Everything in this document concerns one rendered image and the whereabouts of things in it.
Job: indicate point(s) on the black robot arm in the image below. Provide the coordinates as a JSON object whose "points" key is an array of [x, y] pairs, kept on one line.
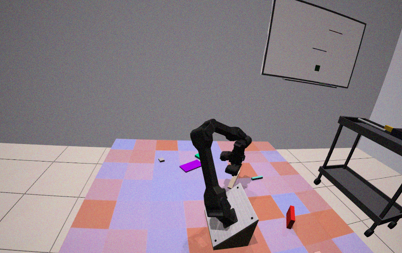
{"points": [[215, 198]]}

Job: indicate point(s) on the purple flat rectangular block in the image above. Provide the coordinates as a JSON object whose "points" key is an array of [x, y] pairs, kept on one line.
{"points": [[191, 165]]}

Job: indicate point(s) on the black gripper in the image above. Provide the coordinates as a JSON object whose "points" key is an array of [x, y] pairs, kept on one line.
{"points": [[236, 164]]}

